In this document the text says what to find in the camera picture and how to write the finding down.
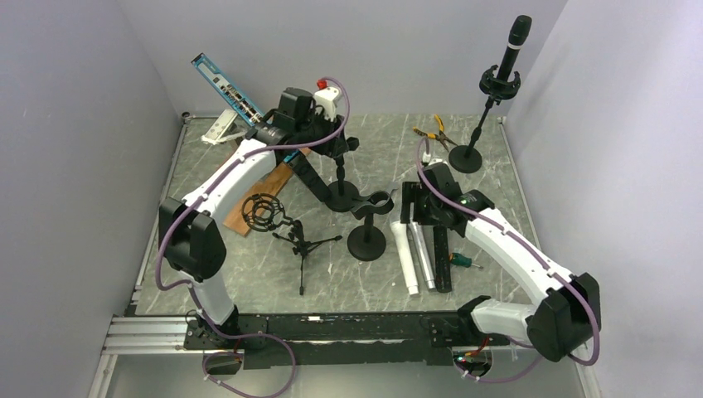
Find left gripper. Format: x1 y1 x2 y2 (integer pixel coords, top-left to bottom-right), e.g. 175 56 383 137
297 107 350 160

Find grey condenser microphone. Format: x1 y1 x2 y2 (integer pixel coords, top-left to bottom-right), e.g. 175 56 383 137
409 221 436 291

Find white microphone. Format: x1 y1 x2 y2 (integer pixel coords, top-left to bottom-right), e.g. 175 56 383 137
390 221 419 298

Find black stand with shock mount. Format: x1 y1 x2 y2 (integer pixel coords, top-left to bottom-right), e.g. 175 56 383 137
448 65 521 173

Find black handheld microphone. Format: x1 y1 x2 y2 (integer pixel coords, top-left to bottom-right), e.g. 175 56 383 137
433 226 453 294

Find black stand for white microphone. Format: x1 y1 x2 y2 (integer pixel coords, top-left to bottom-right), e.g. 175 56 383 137
326 137 359 212

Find black round-base clip stand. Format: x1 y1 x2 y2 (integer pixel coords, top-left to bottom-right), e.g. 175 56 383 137
347 191 394 262

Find black tripod shock-mount stand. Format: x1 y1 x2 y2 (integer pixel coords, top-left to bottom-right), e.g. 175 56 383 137
240 193 342 296

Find black slim microphone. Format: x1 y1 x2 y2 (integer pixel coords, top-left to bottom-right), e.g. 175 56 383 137
497 15 532 81

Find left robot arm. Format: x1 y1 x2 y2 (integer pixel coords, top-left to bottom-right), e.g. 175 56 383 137
155 77 348 348

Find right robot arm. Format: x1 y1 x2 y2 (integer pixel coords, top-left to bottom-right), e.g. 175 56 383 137
401 162 602 366

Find green orange screwdriver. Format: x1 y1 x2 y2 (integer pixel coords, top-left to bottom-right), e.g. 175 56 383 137
448 252 483 269

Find yellow pliers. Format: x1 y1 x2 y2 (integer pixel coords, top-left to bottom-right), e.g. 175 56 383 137
412 114 458 153

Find wooden board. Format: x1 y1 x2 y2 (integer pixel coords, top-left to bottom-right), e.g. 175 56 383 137
223 163 293 237

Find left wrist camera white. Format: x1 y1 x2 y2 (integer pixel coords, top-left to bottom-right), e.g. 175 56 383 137
313 79 342 121

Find blue network switch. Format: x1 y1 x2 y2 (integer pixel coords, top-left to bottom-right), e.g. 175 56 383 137
191 53 264 126

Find metal switch stand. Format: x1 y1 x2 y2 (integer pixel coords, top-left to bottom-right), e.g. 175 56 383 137
201 109 246 145

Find black base frame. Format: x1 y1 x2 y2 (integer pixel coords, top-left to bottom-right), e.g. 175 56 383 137
183 311 508 370

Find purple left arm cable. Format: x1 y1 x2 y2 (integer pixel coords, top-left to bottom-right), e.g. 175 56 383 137
153 76 352 342

